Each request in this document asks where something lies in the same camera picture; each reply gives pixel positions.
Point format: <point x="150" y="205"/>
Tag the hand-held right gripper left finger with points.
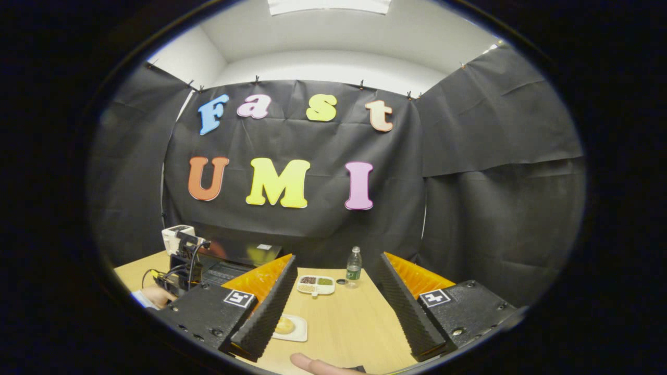
<point x="271" y="317"/>

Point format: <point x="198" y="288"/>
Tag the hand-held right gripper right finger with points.
<point x="411" y="317"/>

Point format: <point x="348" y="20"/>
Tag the yellow round bread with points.
<point x="285" y="325"/>

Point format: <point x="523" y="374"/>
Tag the black electric oven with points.
<point x="239" y="252"/>

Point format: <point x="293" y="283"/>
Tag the white rectangular plate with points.
<point x="300" y="329"/>

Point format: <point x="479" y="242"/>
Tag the white toaster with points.
<point x="170" y="240"/>

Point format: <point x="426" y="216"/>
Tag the white divided spice dish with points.
<point x="316" y="285"/>

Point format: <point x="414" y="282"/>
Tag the clear plastic water bottle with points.
<point x="354" y="271"/>

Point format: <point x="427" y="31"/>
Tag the black backdrop cloth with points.
<point x="323" y="146"/>

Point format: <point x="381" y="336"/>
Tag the small ceiling light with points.
<point x="496" y="47"/>

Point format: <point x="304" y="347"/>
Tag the ceiling light panel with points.
<point x="328" y="6"/>

